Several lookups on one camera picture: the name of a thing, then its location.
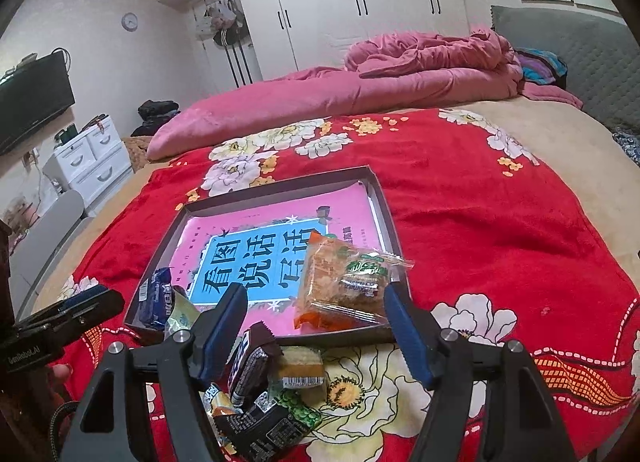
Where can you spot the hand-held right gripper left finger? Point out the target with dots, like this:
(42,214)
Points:
(222,337)

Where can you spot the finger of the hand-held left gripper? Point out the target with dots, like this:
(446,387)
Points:
(100,309)
(82,295)

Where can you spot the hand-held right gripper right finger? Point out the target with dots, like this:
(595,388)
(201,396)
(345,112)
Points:
(410,337)

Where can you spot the small black snack packet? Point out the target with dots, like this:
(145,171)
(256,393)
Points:
(252,362)

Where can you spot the light green snack packet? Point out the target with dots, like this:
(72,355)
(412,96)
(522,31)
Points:
(182,314)

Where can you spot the blue snack packet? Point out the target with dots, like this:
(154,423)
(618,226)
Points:
(157,299)

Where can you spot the small yellow snack packet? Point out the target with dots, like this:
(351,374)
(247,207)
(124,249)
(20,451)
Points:
(220,399)

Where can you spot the clear sponge cake packet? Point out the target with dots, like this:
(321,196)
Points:
(297,369)

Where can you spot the long orange cake packet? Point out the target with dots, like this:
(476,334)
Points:
(322,292)

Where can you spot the black and green snack packet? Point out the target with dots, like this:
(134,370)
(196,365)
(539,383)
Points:
(270,429)

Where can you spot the shallow grey cardboard box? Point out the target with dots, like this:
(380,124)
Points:
(387,222)

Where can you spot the person's left hand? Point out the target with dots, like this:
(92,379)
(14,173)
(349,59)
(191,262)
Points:
(60,374)

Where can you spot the red floral blanket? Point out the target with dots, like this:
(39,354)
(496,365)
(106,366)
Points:
(475,222)

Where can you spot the white drawer chest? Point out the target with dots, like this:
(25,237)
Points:
(95,161)

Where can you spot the pink and blue book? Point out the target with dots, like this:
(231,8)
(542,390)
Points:
(300,212)

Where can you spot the brown textured cloth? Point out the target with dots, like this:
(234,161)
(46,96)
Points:
(137,146)

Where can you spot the pile of dark clothes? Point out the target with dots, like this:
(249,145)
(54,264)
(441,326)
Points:
(157,114)

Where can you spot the black television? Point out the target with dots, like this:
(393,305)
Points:
(30,101)

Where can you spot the pink duvet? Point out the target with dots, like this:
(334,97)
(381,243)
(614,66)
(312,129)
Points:
(350,81)

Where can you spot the grey patterned pillow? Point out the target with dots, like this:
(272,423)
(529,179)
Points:
(630,144)

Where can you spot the teal and purple clothing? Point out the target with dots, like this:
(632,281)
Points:
(542,66)

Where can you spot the coat rack with bags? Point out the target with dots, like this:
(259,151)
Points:
(225,26)

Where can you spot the grey quilted headboard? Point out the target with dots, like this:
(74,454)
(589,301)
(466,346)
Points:
(575,51)

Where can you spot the white wardrobe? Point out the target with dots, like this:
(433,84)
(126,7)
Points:
(350,1)

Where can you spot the round wall clock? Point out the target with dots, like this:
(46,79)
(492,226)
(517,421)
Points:
(130,21)

